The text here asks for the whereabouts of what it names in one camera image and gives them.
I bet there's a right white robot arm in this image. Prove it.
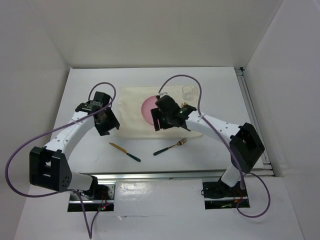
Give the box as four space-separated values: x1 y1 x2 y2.
150 94 265 196

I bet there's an aluminium rail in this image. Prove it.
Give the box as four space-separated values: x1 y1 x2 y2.
234 67 274 172
74 169 276 182

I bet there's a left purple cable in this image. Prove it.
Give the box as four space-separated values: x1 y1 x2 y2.
4 82 118 240

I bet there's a gold fork green handle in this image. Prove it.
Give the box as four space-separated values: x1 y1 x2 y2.
153 138 188 156

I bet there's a pink plate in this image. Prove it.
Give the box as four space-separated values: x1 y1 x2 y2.
141 95 157 126

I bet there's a gold knife green handle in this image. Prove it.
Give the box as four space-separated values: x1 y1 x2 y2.
109 142 141 163

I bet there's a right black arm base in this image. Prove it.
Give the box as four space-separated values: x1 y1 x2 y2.
200 180 250 210

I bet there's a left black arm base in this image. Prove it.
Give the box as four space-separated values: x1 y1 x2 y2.
67 182 116 213

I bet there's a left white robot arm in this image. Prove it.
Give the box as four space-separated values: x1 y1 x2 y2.
29 91 120 200

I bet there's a right aluminium rail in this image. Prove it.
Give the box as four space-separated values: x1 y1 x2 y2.
234 67 274 172

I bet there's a purple cable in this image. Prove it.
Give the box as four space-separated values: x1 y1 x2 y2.
157 74 272 219
4 82 118 240

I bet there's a front aluminium rail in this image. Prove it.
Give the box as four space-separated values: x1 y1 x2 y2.
74 169 276 182

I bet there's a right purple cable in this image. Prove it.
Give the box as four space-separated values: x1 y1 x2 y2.
157 74 272 219

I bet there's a cream cloth placemat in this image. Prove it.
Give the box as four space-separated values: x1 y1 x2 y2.
114 86 202 140

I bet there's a clear glass cup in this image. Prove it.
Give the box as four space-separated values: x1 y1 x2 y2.
181 85 194 101

